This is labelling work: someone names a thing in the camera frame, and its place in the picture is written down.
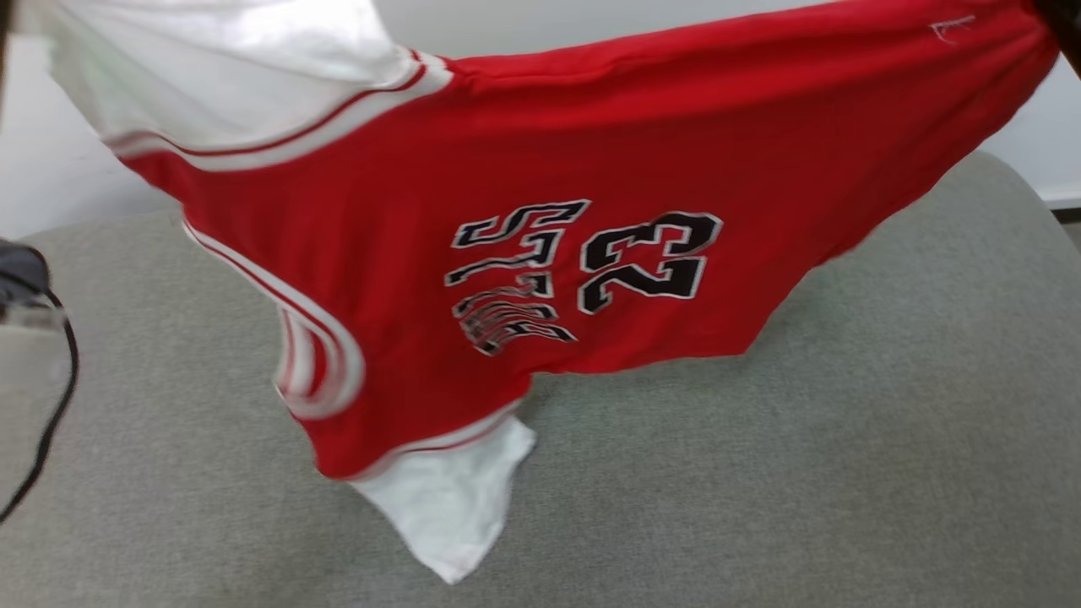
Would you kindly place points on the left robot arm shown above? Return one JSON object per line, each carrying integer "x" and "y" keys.
{"x": 19, "y": 274}

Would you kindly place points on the red white basketball jersey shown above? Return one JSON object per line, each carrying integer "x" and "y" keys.
{"x": 591, "y": 127}

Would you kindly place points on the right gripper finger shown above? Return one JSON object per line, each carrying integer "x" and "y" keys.
{"x": 1066, "y": 29}

